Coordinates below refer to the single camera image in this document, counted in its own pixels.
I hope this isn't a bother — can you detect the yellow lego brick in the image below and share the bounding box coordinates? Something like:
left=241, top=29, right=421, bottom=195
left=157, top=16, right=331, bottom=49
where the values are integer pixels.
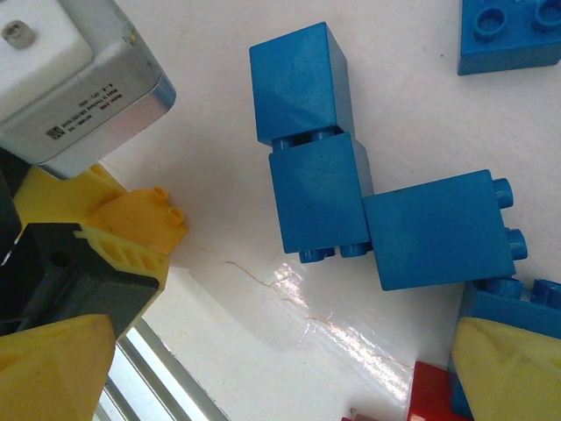
left=89, top=184, right=190, bottom=258

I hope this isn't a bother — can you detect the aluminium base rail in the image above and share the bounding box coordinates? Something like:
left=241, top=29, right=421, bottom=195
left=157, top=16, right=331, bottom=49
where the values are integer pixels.
left=98, top=318, right=238, bottom=421

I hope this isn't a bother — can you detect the red lego brick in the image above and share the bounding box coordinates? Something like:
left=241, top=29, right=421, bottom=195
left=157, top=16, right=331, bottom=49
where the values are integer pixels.
left=405, top=360, right=477, bottom=421

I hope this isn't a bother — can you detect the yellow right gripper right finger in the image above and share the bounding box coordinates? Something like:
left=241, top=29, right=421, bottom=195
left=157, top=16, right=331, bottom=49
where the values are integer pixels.
left=451, top=317, right=561, bottom=421

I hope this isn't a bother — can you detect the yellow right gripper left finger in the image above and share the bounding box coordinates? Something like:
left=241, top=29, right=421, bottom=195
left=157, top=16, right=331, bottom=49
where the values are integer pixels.
left=0, top=312, right=117, bottom=421

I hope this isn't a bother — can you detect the blue lego brick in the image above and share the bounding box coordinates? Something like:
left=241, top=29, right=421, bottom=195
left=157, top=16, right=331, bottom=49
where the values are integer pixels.
left=456, top=0, right=561, bottom=76
left=451, top=275, right=561, bottom=420
left=361, top=168, right=529, bottom=293
left=266, top=129, right=374, bottom=265
left=248, top=21, right=352, bottom=153

